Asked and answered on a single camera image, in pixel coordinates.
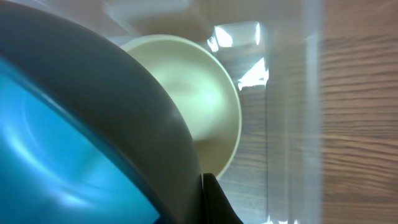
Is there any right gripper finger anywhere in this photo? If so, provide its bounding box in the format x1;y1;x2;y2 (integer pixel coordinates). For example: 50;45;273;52
202;173;243;224

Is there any cream bowl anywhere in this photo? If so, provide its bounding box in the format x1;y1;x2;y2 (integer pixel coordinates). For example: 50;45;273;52
121;34;243;179

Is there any dark blue bowl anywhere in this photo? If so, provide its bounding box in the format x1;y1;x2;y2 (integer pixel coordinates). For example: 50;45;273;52
1;1;203;223

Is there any clear plastic storage container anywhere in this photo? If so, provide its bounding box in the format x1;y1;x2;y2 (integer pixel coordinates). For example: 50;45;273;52
30;0;324;224

